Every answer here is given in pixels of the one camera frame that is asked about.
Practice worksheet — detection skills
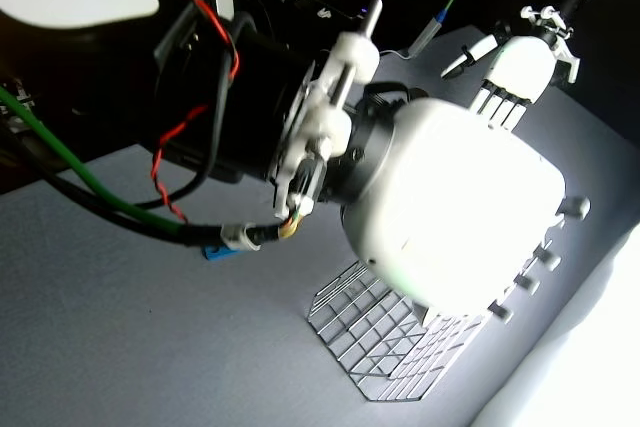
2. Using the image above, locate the white cable clip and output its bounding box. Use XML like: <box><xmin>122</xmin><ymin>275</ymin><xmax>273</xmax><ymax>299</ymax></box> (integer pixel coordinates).
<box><xmin>219</xmin><ymin>223</ymin><xmax>262</xmax><ymax>253</ymax></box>

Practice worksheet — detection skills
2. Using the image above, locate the left white wrist camera bracket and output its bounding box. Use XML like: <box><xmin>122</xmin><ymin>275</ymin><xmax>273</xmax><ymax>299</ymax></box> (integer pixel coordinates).
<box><xmin>519</xmin><ymin>4</ymin><xmax>582</xmax><ymax>86</ymax></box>

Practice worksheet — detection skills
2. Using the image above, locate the red black twisted wire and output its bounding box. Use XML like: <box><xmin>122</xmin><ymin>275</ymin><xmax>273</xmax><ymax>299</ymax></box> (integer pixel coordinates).
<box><xmin>132</xmin><ymin>0</ymin><xmax>241</xmax><ymax>223</ymax></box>

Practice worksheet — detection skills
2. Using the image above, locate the silver wire dish rack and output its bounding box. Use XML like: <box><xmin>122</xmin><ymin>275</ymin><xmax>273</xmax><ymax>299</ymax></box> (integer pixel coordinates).
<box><xmin>304</xmin><ymin>260</ymin><xmax>494</xmax><ymax>403</ymax></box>

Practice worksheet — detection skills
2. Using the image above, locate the black box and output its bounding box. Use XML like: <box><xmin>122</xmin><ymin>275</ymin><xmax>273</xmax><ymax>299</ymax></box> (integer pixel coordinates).
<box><xmin>292</xmin><ymin>0</ymin><xmax>371</xmax><ymax>56</ymax></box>

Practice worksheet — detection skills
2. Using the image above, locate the right white wrist camera bracket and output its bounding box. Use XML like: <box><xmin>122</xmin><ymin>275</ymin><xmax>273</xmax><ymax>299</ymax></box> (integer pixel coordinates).
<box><xmin>269</xmin><ymin>0</ymin><xmax>384</xmax><ymax>221</ymax></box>

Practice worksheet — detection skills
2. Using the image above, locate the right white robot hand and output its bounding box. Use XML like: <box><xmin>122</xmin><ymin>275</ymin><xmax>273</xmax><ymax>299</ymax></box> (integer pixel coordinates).
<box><xmin>342</xmin><ymin>96</ymin><xmax>592</xmax><ymax>326</ymax></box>

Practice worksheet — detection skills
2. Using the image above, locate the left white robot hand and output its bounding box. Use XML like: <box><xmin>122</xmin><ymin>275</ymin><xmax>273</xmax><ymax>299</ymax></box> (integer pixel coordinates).
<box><xmin>439</xmin><ymin>21</ymin><xmax>556</xmax><ymax>131</ymax></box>

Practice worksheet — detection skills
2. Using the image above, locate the grey cable plug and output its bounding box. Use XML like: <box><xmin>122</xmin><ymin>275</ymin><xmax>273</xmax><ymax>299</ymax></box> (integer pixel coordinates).
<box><xmin>407</xmin><ymin>11</ymin><xmax>446</xmax><ymax>58</ymax></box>

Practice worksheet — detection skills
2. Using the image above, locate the blue block with two holes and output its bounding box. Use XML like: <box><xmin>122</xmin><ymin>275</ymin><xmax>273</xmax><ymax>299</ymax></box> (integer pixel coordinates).
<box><xmin>202</xmin><ymin>245</ymin><xmax>236</xmax><ymax>262</ymax></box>

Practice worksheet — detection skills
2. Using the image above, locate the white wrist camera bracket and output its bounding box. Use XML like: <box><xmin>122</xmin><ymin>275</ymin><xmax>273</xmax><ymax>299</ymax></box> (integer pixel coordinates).
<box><xmin>519</xmin><ymin>4</ymin><xmax>582</xmax><ymax>86</ymax></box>
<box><xmin>269</xmin><ymin>0</ymin><xmax>384</xmax><ymax>221</ymax></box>

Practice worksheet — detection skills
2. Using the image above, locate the thick green cable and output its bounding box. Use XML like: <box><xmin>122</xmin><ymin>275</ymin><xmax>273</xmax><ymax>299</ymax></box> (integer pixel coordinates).
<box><xmin>0</xmin><ymin>86</ymin><xmax>184</xmax><ymax>238</ymax></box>

